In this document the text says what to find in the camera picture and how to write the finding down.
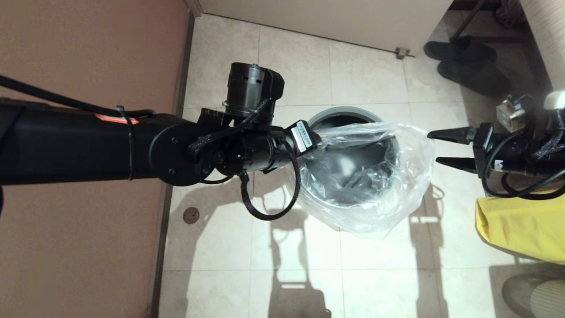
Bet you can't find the dark furniture leg pole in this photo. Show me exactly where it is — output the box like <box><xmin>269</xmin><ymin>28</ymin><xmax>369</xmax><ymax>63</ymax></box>
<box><xmin>448</xmin><ymin>0</ymin><xmax>486</xmax><ymax>42</ymax></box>

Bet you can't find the grey round trash bin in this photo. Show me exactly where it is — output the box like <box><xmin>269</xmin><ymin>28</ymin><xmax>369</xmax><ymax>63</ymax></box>
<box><xmin>302</xmin><ymin>106</ymin><xmax>398</xmax><ymax>208</ymax></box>

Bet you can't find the smooth thin black cable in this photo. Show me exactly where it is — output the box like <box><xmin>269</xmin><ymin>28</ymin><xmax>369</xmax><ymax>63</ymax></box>
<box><xmin>0</xmin><ymin>75</ymin><xmax>155</xmax><ymax>119</ymax></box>

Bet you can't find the beige striped upholstered furniture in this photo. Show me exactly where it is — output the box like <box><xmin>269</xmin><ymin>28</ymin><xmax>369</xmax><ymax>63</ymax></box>
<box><xmin>519</xmin><ymin>0</ymin><xmax>565</xmax><ymax>93</ymax></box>

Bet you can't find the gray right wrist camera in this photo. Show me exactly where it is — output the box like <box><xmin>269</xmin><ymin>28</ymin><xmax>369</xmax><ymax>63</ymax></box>
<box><xmin>497</xmin><ymin>94</ymin><xmax>537</xmax><ymax>133</ymax></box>

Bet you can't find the gray fuzzy bundle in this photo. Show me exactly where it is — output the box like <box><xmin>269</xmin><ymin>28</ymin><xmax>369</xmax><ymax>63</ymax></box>
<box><xmin>493</xmin><ymin>0</ymin><xmax>526</xmax><ymax>30</ymax></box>

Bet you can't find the yellow bag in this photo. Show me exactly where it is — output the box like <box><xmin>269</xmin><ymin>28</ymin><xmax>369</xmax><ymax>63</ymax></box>
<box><xmin>475</xmin><ymin>190</ymin><xmax>565</xmax><ymax>265</ymax></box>

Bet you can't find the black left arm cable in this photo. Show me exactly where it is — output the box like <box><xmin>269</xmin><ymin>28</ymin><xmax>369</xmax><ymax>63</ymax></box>
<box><xmin>241</xmin><ymin>150</ymin><xmax>301</xmax><ymax>221</ymax></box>

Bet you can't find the grey trash bin rim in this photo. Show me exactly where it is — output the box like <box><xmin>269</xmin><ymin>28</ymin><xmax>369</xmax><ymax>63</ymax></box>
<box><xmin>307</xmin><ymin>106</ymin><xmax>384</xmax><ymax>131</ymax></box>

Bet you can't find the clear plastic trash bag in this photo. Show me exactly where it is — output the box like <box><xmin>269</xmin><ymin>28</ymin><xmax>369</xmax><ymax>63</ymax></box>
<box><xmin>289</xmin><ymin>121</ymin><xmax>435</xmax><ymax>239</ymax></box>

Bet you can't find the white door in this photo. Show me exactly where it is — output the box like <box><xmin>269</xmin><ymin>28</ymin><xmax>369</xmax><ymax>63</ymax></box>
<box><xmin>201</xmin><ymin>0</ymin><xmax>454</xmax><ymax>58</ymax></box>

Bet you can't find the dark wall baseboard strip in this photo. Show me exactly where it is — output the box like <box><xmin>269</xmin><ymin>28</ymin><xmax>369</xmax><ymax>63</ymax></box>
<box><xmin>147</xmin><ymin>13</ymin><xmax>197</xmax><ymax>318</ymax></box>

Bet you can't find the beige ribbed round object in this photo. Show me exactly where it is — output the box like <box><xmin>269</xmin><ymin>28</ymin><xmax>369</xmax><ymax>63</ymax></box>
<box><xmin>530</xmin><ymin>280</ymin><xmax>565</xmax><ymax>318</ymax></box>

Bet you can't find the black slipper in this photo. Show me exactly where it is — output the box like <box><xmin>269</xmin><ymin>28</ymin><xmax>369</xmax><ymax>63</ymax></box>
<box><xmin>424</xmin><ymin>36</ymin><xmax>497</xmax><ymax>64</ymax></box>
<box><xmin>437</xmin><ymin>62</ymin><xmax>511</xmax><ymax>98</ymax></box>

